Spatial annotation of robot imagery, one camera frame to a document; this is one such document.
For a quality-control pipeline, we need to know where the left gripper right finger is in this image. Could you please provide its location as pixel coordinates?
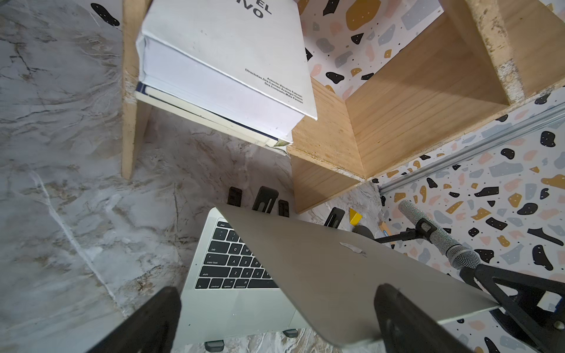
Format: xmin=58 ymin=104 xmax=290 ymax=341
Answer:
xmin=374 ymin=284 xmax=468 ymax=352

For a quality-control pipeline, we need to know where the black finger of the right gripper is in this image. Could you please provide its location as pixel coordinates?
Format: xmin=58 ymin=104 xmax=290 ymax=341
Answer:
xmin=460 ymin=265 xmax=564 ymax=352

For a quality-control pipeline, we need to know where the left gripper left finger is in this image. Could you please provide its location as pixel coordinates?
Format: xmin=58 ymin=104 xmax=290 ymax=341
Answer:
xmin=89 ymin=286 xmax=182 ymax=353

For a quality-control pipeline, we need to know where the thin book under white book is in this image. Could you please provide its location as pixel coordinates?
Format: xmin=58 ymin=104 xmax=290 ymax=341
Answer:
xmin=135 ymin=82 xmax=293 ymax=155

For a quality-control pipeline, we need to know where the wooden shelf unit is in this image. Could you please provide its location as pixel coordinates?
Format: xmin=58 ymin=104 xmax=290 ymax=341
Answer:
xmin=122 ymin=1 xmax=564 ymax=213

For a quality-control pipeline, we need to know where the microphone on black stand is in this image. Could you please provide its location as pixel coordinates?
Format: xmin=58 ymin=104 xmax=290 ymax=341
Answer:
xmin=369 ymin=200 xmax=481 ymax=270

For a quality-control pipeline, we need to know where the white book black text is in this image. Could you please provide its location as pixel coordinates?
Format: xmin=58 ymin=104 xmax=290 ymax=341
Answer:
xmin=136 ymin=1 xmax=318 ymax=139

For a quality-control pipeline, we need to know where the silver laptop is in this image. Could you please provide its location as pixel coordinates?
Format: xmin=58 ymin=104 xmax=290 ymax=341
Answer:
xmin=174 ymin=204 xmax=497 ymax=349

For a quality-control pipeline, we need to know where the black laptop stand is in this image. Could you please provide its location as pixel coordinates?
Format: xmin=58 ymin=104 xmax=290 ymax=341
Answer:
xmin=205 ymin=186 xmax=345 ymax=352

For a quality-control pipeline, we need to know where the small yellow block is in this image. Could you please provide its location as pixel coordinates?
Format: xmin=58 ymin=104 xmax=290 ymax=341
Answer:
xmin=350 ymin=208 xmax=363 ymax=227

